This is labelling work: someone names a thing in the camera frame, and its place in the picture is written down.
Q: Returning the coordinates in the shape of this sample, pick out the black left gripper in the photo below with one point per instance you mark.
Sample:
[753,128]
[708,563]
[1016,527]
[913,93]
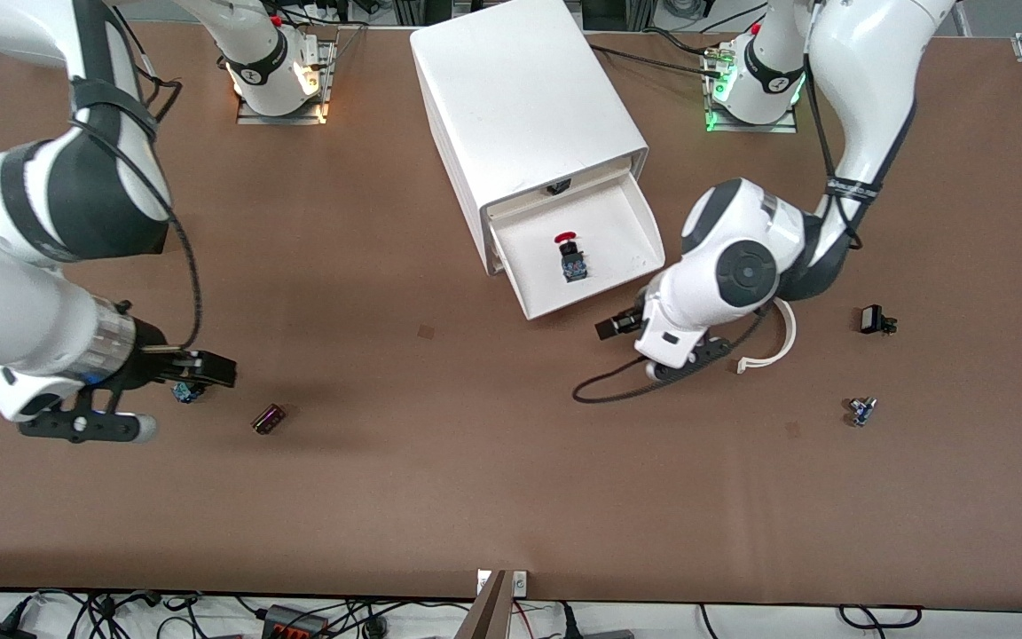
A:
[627,323]

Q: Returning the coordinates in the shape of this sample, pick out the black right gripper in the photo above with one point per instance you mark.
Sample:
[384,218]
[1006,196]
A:
[148,357]

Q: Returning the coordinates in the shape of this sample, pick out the small blue electronic component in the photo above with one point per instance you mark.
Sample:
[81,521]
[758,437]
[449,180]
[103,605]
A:
[184,392]

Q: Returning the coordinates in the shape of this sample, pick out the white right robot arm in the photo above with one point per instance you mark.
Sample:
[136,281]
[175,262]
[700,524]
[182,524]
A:
[23,311]

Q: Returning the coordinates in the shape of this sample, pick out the red emergency push button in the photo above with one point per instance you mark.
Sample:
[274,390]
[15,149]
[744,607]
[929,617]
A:
[571,262]

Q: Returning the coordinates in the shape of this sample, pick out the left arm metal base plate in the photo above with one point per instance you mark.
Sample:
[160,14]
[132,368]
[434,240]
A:
[715,124]

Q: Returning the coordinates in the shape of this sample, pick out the small white table bracket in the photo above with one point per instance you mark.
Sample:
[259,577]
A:
[483,581]
[520,582]

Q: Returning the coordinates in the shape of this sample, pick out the small blue metal component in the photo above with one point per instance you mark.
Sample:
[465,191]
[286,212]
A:
[861,411]

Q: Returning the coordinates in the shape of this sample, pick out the black power strip red switches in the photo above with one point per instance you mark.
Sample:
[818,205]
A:
[296,621]

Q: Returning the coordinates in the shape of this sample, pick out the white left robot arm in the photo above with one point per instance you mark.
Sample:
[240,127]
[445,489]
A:
[866,71]

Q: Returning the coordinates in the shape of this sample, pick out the black push button switch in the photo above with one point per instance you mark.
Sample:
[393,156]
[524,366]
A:
[872,319]

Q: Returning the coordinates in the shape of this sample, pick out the white drawer cabinet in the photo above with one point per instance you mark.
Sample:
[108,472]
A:
[520,89]

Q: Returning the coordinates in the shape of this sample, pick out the small dark purple component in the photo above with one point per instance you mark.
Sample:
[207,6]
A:
[268,419]

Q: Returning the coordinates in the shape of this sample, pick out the brown wooden beam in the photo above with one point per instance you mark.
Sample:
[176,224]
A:
[486,617]

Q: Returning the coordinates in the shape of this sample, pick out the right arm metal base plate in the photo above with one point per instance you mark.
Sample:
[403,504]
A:
[320,114]

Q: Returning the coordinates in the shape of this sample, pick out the white curved plastic bracket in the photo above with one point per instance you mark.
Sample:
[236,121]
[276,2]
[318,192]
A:
[790,333]

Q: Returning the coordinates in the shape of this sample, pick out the white plastic drawer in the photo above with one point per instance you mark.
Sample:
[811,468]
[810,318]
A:
[617,240]

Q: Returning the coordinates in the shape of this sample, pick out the white drawer with black knob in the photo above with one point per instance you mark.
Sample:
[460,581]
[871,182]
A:
[520,200]

